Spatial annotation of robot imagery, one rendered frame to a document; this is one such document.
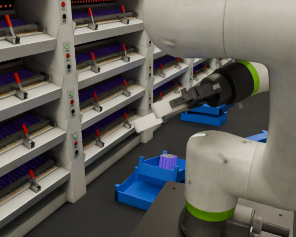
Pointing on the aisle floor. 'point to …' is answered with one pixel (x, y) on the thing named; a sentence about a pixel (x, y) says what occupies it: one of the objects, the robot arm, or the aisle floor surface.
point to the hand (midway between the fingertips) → (148, 118)
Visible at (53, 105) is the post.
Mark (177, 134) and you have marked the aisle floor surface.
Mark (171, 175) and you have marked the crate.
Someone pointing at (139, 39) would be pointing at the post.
